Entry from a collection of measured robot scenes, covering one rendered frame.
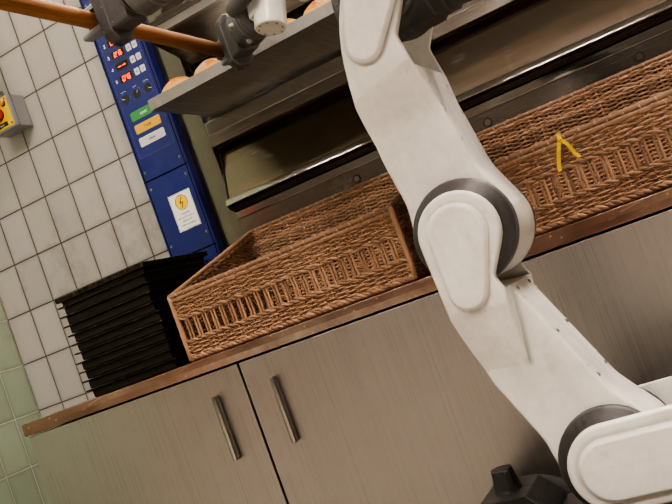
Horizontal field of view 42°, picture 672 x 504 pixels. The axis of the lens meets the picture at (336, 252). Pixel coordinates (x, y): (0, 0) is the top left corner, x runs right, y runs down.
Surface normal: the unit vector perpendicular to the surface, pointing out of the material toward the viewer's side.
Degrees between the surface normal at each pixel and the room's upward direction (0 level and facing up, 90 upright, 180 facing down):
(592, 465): 90
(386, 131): 114
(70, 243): 90
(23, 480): 90
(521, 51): 70
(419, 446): 90
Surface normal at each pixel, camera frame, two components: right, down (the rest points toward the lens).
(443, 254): -0.40, 0.09
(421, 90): -0.14, 0.43
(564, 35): -0.49, -0.24
